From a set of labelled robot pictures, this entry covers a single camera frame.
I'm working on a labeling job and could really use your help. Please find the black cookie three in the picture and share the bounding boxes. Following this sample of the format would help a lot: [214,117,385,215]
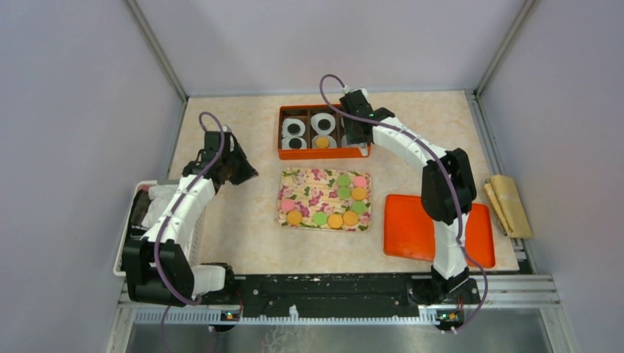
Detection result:
[317,118,333,132]

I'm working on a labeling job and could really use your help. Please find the orange compartment box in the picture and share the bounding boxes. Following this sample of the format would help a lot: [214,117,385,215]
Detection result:
[277,105,366,160]

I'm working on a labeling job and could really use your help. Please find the orange cookie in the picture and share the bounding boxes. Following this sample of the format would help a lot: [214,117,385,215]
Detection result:
[315,136,330,149]
[327,213,344,229]
[342,210,359,227]
[286,210,303,226]
[351,187,367,201]

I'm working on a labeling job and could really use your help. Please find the black cookie two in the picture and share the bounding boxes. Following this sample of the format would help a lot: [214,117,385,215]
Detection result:
[288,138,303,149]

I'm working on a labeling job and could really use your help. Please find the black cookie one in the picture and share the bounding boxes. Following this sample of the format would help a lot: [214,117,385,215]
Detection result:
[286,124,302,136]

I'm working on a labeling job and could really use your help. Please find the floral serving tray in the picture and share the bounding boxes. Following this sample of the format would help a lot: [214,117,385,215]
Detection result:
[275,168,372,232]

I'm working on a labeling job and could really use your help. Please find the metal serving tongs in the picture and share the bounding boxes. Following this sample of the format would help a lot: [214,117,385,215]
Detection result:
[357,143,369,157]

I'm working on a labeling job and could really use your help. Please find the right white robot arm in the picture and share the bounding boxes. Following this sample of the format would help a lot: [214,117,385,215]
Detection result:
[340,88,477,303]

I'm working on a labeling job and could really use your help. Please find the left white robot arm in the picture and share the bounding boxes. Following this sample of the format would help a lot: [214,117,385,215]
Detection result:
[113,126,258,307]

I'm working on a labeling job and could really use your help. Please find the white paper cup two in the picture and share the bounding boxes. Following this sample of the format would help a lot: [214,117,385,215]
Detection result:
[311,113,336,135]

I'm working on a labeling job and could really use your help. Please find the white paper cup three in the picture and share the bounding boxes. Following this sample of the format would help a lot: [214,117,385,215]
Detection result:
[281,137,308,150]

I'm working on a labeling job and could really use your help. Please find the pink cookie left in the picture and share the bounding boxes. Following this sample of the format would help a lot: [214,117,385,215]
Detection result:
[280,199,296,213]

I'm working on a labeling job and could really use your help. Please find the pink cookie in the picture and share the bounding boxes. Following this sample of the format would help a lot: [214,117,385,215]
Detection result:
[280,199,296,213]
[353,175,368,188]

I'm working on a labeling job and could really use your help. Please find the white paper cup one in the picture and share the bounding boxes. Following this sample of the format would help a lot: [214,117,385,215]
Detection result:
[281,118,306,138]

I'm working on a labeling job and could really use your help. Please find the green cookie top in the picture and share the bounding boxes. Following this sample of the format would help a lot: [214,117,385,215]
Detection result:
[336,174,352,188]

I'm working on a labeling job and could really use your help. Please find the green cookie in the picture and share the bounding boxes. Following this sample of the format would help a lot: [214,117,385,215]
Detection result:
[351,201,369,215]
[336,174,352,188]
[337,186,352,199]
[312,212,328,227]

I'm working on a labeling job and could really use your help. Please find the pink cookie top right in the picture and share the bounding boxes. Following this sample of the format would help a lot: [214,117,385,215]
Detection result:
[353,175,368,188]

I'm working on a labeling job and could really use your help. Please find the white cloth in basket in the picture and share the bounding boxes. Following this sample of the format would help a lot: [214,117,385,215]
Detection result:
[141,185,178,229]

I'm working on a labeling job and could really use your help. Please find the green cookie middle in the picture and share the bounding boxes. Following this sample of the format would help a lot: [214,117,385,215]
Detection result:
[337,186,352,199]

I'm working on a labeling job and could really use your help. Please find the green cookie bottom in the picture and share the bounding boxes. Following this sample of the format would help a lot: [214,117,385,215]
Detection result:
[312,212,328,227]

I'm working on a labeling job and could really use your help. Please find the green cookie right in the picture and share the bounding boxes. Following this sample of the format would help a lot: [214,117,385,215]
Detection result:
[351,201,369,215]

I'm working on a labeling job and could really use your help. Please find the white plastic basket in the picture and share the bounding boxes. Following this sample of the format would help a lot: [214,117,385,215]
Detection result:
[113,179,205,278]

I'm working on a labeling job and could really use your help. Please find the orange box lid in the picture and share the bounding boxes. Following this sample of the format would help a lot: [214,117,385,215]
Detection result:
[383,194,495,269]

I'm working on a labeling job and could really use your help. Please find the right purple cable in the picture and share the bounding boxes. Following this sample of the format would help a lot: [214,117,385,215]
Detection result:
[319,74,489,334]

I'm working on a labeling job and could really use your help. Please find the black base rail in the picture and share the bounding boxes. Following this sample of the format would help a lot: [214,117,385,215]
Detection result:
[202,273,481,318]

